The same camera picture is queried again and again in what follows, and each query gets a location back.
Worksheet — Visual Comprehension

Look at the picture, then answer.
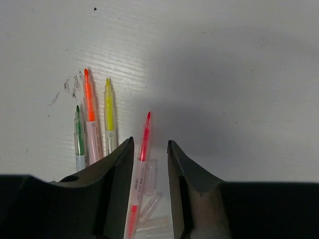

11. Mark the yellow highlighter pen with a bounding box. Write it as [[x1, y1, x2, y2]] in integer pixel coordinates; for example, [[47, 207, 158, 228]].
[[104, 78, 118, 155]]

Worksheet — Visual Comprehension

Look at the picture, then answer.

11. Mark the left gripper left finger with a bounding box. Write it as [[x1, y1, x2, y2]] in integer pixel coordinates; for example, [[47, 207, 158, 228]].
[[0, 138, 134, 239]]

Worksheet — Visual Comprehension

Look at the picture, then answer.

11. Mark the red highlighter pen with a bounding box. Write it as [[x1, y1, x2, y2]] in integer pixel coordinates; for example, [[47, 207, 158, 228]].
[[124, 112, 151, 239]]

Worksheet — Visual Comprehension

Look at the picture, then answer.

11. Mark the clear highlighter cap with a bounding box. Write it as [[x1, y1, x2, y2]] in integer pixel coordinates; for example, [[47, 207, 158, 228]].
[[136, 215, 169, 233], [144, 159, 158, 197], [139, 192, 163, 224]]

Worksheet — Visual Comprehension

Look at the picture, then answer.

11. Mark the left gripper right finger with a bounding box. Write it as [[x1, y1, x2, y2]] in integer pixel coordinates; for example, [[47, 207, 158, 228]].
[[167, 140, 319, 239]]

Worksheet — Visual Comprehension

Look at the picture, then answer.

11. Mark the green highlighter pen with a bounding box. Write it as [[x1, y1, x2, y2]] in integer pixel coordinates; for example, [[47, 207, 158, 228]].
[[74, 105, 87, 172]]

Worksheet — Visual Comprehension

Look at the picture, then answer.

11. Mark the orange highlighter pen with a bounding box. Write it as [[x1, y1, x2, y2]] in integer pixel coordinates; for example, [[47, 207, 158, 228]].
[[83, 68, 102, 165]]

